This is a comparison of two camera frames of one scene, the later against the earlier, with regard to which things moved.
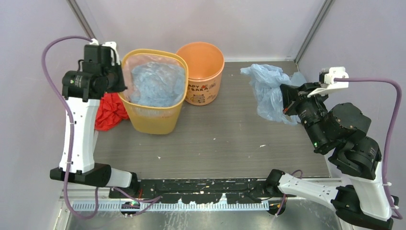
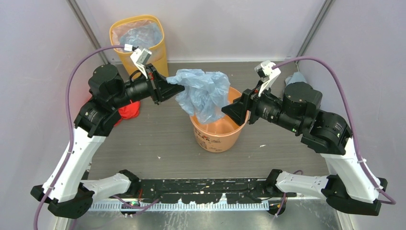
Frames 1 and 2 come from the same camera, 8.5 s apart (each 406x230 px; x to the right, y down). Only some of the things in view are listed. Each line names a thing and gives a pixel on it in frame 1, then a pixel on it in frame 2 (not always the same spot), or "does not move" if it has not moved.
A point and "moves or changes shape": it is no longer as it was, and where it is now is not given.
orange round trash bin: [206, 66] to [221, 136]
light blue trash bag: [265, 80] moves or changes shape
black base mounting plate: [207, 191] does not move
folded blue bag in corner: [297, 79] does not move
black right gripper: [291, 95] to [236, 110]
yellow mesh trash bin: [156, 81] moves or changes shape
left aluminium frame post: [82, 17] does not move
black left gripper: [121, 86] to [161, 89]
